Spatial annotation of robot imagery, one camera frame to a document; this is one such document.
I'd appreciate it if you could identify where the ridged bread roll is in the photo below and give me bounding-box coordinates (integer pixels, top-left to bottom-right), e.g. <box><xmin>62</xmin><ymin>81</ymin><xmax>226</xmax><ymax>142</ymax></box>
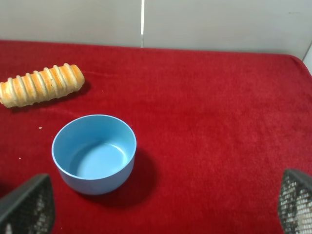
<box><xmin>0</xmin><ymin>63</ymin><xmax>85</xmax><ymax>108</ymax></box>

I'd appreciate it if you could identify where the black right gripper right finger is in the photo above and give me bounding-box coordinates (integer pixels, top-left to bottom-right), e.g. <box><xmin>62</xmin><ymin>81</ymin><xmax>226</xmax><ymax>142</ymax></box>
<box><xmin>277</xmin><ymin>169</ymin><xmax>312</xmax><ymax>234</ymax></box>

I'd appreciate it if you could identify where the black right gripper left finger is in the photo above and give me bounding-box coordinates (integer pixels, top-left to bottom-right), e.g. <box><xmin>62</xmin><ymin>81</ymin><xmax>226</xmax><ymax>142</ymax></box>
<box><xmin>0</xmin><ymin>174</ymin><xmax>55</xmax><ymax>234</ymax></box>

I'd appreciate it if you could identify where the red velvet tablecloth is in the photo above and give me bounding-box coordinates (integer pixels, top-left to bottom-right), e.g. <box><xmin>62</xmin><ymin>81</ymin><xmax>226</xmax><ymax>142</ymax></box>
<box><xmin>0</xmin><ymin>40</ymin><xmax>312</xmax><ymax>234</ymax></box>

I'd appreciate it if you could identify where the blue plastic bowl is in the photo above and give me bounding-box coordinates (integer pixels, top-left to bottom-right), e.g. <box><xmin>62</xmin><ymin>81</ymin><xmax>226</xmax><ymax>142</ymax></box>
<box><xmin>51</xmin><ymin>115</ymin><xmax>137</xmax><ymax>195</ymax></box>

